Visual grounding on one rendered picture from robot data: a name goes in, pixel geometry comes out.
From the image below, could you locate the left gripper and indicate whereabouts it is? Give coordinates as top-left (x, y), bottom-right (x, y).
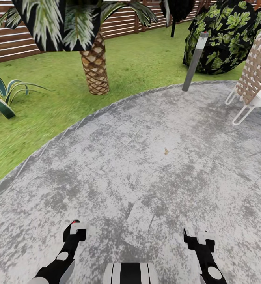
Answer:
top-left (63, 229), bottom-right (86, 246)

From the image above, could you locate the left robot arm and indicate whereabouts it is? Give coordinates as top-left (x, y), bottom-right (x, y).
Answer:
top-left (27, 222), bottom-right (91, 284)

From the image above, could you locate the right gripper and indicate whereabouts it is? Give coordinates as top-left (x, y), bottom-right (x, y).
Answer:
top-left (184, 231), bottom-right (214, 257)

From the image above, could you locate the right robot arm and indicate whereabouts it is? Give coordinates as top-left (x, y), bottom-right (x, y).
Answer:
top-left (184, 231), bottom-right (227, 284)

